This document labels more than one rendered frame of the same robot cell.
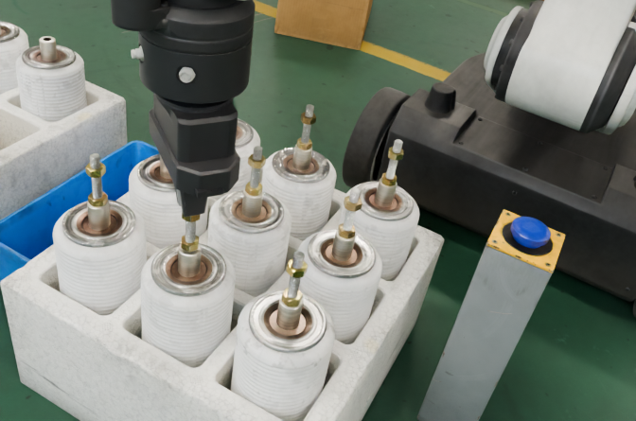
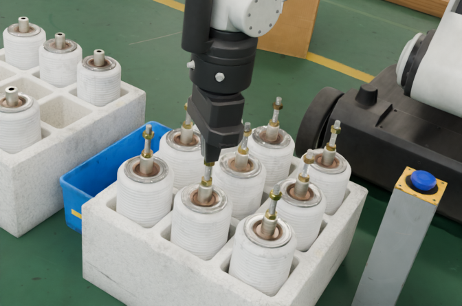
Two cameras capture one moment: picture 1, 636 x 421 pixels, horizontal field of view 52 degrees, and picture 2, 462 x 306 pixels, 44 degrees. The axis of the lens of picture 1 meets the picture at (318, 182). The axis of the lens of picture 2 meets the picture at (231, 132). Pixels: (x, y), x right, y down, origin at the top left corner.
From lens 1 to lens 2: 0.27 m
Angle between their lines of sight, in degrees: 5
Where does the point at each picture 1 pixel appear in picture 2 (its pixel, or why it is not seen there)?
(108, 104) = (135, 95)
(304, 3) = not seen: hidden behind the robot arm
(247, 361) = (242, 254)
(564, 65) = (449, 73)
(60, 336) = (119, 241)
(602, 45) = not seen: outside the picture
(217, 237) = (218, 181)
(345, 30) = (295, 44)
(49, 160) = (97, 132)
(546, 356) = (441, 278)
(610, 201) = not seen: outside the picture
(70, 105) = (111, 95)
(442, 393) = (366, 293)
